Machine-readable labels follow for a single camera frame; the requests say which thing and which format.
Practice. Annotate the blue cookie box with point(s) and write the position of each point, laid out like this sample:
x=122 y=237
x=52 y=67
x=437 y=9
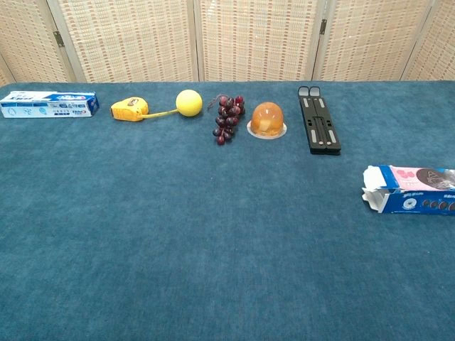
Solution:
x=412 y=188

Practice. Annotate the white blue toothpaste box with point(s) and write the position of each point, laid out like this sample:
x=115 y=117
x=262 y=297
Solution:
x=46 y=104

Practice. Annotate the dark red grape bunch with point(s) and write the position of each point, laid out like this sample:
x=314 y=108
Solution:
x=227 y=115

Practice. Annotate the orange fruit jelly cup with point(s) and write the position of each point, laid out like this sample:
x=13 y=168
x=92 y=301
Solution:
x=267 y=119

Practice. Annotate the blue table cloth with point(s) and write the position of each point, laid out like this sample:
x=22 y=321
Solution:
x=199 y=231

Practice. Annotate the yellow ball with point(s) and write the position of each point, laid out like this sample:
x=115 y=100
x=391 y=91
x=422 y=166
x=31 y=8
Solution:
x=189 y=103

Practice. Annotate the black folding laptop stand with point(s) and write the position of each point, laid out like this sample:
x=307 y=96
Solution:
x=320 y=124

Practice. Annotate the yellow tape measure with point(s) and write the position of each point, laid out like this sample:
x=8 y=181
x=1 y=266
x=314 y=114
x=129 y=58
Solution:
x=128 y=108

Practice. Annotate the woven folding screen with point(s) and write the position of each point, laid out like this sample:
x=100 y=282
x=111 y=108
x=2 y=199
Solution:
x=256 y=39

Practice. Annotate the metal screen hinge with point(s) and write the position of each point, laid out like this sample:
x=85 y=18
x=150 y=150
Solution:
x=322 y=26
x=58 y=39

